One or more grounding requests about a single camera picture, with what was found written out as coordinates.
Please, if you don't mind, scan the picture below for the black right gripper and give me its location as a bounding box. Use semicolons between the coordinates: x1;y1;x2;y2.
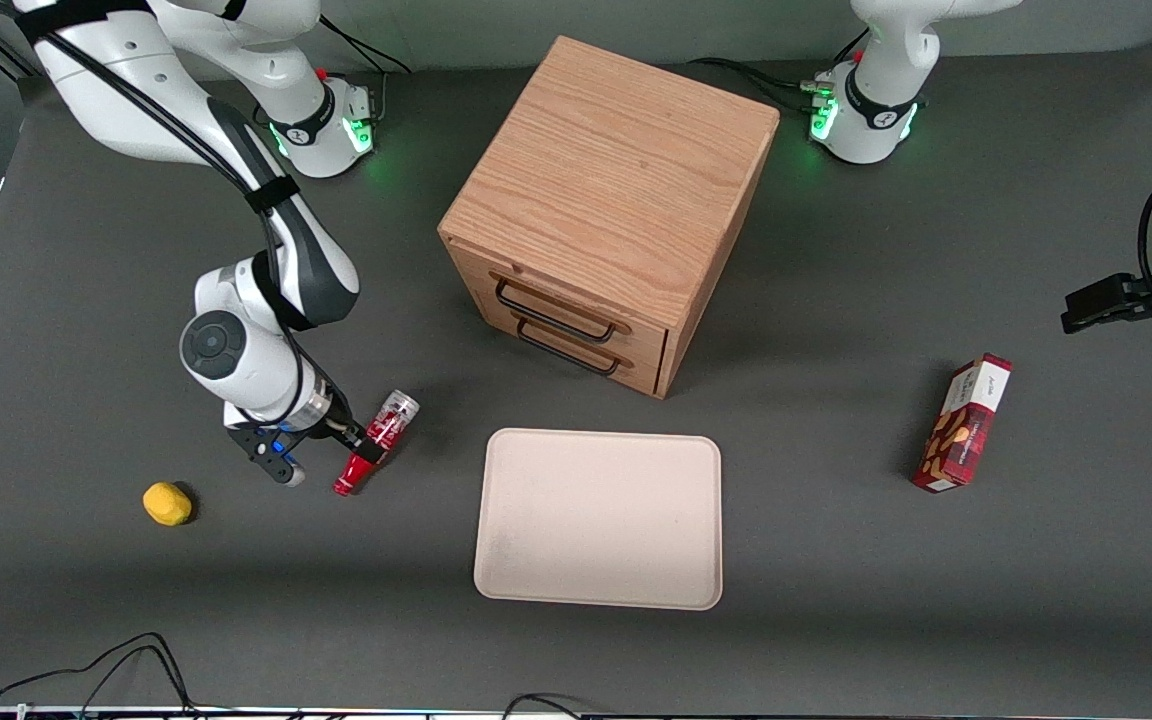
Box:
318;386;388;467

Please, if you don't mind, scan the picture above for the red coke bottle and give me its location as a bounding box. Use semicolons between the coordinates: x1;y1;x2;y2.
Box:
332;389;421;498

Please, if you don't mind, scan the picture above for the beige plastic tray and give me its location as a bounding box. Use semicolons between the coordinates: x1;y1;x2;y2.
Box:
473;428;724;612

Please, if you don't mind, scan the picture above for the red cookie box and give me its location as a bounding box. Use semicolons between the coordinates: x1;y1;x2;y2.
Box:
911;352;1015;494

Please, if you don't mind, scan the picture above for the yellow lemon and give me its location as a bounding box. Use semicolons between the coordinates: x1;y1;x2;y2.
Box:
142;481;195;528

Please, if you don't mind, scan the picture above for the wooden drawer cabinet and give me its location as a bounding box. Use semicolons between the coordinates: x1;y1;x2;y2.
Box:
437;35;782;401

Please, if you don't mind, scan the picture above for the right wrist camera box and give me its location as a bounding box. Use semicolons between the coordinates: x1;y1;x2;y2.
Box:
224;422;309;489

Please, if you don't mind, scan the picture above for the black metal drawer handle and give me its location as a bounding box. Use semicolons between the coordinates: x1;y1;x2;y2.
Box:
515;319;623;378
493;277;619;345

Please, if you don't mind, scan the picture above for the black cable at table edge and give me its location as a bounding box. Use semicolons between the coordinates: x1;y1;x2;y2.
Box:
499;692;592;720

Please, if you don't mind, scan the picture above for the long black floor cable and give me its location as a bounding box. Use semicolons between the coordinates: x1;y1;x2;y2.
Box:
0;631;199;717

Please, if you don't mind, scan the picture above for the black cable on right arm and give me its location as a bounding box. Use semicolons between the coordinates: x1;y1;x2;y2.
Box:
34;28;349;433

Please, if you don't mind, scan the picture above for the black cable at right arm base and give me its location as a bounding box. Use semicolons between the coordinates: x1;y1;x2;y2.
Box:
320;14;414;121

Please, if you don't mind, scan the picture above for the black cable at arm base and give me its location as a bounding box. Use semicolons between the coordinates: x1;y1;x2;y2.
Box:
320;14;414;121
688;28;872;117

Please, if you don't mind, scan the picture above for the black cable at left arm base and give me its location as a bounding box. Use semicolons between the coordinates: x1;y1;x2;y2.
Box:
688;28;872;117

